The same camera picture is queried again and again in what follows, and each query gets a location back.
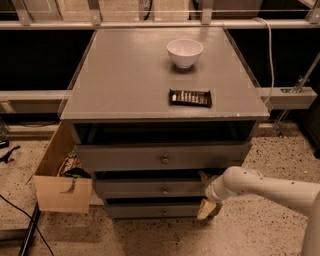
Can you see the snack bags in box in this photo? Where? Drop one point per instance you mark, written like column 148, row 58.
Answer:
column 72, row 167

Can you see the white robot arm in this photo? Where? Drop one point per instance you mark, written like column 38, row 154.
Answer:
column 301, row 197

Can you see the dark snack bar wrapper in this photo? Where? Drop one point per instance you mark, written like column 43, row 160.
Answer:
column 190, row 98

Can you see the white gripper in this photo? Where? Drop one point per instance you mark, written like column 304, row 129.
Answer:
column 211, row 191

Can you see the cardboard box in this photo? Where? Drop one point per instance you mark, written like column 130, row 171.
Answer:
column 56, row 193

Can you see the black clamp tool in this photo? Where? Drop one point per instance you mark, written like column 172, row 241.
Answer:
column 7, row 157

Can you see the grey drawer cabinet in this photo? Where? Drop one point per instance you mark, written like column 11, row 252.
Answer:
column 121, row 97

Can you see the white bowl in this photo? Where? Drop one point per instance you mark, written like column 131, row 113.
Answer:
column 184, row 52

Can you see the metal railing frame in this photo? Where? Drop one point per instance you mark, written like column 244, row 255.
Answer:
column 94, row 15

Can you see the grey bottom drawer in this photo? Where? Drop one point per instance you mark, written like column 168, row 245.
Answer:
column 127, row 211

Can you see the grey drawer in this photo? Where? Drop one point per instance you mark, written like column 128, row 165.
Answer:
column 127, row 211
column 161, row 156
column 148, row 188

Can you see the black floor bar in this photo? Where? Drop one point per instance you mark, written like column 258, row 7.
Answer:
column 30, row 231

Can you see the grey top drawer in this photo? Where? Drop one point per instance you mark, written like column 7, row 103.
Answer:
column 161, row 156

